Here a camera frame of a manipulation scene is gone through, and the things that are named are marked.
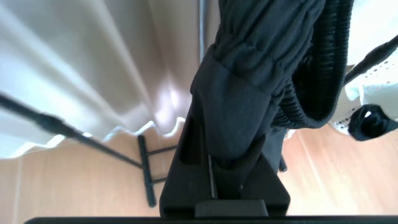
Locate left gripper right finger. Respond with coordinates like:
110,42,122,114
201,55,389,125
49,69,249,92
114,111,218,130
241,152,292,218

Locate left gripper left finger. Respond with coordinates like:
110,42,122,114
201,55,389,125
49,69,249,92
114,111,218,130
159,114,216,218

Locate black shorts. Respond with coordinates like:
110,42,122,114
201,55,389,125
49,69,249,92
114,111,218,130
189,0,355,200

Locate black clothes rack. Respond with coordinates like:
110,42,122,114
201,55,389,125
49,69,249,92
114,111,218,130
0,34,398,208

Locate white laundry basket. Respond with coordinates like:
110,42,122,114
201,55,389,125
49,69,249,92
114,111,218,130
329,58,398,135

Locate beige curtain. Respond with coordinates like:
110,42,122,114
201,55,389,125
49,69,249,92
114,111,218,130
0,0,220,159

